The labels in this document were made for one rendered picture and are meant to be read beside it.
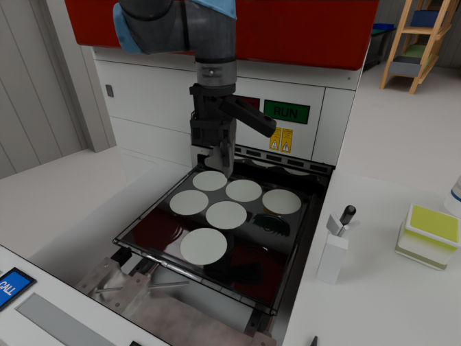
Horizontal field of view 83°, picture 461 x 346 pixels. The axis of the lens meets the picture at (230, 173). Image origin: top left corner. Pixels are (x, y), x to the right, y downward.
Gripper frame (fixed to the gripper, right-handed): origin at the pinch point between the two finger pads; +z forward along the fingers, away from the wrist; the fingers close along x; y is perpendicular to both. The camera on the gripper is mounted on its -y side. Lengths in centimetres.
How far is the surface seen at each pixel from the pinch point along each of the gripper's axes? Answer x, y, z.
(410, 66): -449, -206, 61
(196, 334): 29.7, 0.0, 12.7
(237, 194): -5.7, -0.6, 10.5
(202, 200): -1.5, 8.2, 10.3
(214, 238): 10.7, 1.7, 10.6
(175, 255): 16.7, 8.4, 10.4
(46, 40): -161, 192, -10
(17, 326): 37.1, 22.9, 4.1
